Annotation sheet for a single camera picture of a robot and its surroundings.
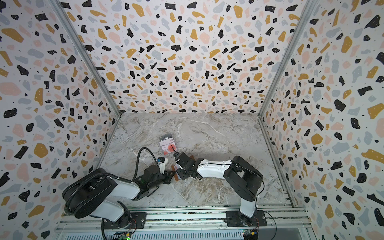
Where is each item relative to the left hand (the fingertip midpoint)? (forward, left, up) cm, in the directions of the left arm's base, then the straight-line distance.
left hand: (178, 171), depth 87 cm
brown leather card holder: (+3, +3, -3) cm, 5 cm away
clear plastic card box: (+21, +10, +1) cm, 23 cm away
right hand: (+2, -1, 0) cm, 2 cm away
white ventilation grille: (-31, +7, -3) cm, 32 cm away
